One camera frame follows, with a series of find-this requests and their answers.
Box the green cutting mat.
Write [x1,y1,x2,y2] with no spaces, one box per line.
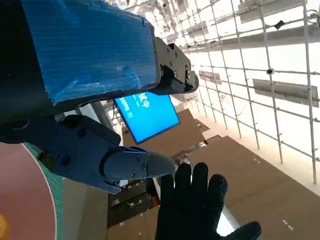
[24,143,63,240]

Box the blue monitor screen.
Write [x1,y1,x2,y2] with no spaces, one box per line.
[113,92,181,145]

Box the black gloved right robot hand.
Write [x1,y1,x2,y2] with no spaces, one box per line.
[154,162,262,240]

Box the long orange striped toy bread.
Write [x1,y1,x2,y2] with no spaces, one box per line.
[0,214,11,239]

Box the metal grid frame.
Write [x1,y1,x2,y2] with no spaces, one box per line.
[129,0,320,186]

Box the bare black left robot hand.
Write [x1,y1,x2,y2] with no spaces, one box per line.
[0,0,200,195]

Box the pink bowl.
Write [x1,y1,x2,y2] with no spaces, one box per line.
[0,142,57,240]

